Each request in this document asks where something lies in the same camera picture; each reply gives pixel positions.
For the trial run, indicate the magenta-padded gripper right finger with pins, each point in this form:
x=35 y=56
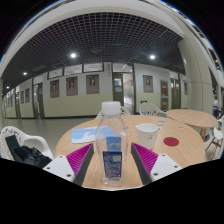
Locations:
x=146 y=159

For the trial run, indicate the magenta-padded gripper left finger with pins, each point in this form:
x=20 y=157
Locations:
x=78 y=160

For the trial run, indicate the clear plastic water bottle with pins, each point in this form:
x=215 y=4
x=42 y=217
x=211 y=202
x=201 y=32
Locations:
x=111 y=140

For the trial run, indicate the blue and white leaflet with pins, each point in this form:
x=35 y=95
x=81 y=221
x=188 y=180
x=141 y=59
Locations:
x=81 y=135

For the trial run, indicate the flat round red coaster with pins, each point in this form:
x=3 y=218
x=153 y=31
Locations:
x=171 y=141

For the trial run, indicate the small white sticker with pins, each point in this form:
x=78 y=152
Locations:
x=161 y=122

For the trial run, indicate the black bag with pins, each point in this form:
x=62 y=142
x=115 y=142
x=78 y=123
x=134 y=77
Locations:
x=28 y=156

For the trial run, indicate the round wooden side table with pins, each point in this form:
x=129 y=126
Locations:
x=191 y=117

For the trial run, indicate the white chair with wooden legs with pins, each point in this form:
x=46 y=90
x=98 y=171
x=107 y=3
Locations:
x=217 y=135

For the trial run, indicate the dark-framed open door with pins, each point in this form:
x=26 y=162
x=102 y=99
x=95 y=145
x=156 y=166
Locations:
x=118 y=88

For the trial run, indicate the person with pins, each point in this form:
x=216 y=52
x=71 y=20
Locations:
x=216 y=106

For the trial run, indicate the round ceiling lights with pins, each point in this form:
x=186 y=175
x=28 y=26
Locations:
x=73 y=55

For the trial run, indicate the framed wall portraits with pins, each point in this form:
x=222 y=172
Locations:
x=92 y=84

